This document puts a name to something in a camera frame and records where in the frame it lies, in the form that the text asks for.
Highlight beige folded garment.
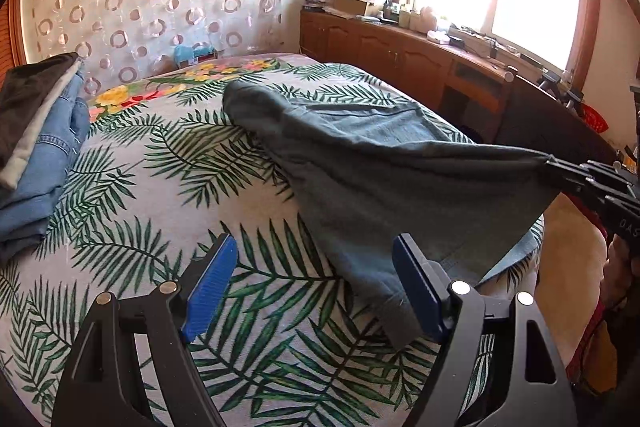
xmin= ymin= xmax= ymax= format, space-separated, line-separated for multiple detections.
xmin=0 ymin=59 xmax=83 ymax=188

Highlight person's right hand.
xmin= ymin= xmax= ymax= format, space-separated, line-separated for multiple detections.
xmin=601 ymin=239 xmax=640 ymax=310

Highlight grey flat box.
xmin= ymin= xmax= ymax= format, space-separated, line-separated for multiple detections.
xmin=449 ymin=26 xmax=497 ymax=56

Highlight grey-blue pants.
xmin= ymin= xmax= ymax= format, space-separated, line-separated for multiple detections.
xmin=222 ymin=78 xmax=561 ymax=350

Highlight blue toy at headboard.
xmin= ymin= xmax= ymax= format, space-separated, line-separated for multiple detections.
xmin=172 ymin=44 xmax=198 ymax=66

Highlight cardboard box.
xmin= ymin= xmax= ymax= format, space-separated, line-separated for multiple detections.
xmin=332 ymin=0 xmax=383 ymax=18

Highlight thin cable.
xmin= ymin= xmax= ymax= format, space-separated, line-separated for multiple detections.
xmin=569 ymin=299 xmax=617 ymax=388

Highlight dark wooden panel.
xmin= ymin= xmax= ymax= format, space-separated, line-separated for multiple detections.
xmin=492 ymin=78 xmax=618 ymax=168

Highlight orange wooden headboard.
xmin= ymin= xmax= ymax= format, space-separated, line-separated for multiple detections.
xmin=0 ymin=0 xmax=28 ymax=82

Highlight bed with leaf-print bedspread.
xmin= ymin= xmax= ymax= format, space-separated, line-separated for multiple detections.
xmin=0 ymin=52 xmax=546 ymax=427

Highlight black metal stand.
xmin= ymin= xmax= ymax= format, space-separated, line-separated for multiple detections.
xmin=536 ymin=71 xmax=585 ymax=108

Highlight blue folded denim jeans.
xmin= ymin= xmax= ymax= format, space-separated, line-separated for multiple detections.
xmin=0 ymin=69 xmax=92 ymax=260

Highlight black folded garment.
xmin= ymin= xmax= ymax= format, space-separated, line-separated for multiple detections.
xmin=0 ymin=52 xmax=81 ymax=170

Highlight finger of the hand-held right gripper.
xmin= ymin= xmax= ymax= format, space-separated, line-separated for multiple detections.
xmin=545 ymin=158 xmax=638 ymax=188
xmin=542 ymin=172 xmax=640 ymax=219

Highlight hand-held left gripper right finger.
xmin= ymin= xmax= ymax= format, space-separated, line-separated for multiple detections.
xmin=391 ymin=233 xmax=578 ymax=427

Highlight brown wooden cabinet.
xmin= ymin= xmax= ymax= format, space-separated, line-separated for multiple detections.
xmin=299 ymin=7 xmax=516 ymax=115

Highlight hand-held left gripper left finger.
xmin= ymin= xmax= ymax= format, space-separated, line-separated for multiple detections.
xmin=52 ymin=233 xmax=240 ymax=427

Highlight red paper ornament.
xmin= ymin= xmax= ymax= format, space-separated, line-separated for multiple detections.
xmin=581 ymin=103 xmax=612 ymax=134

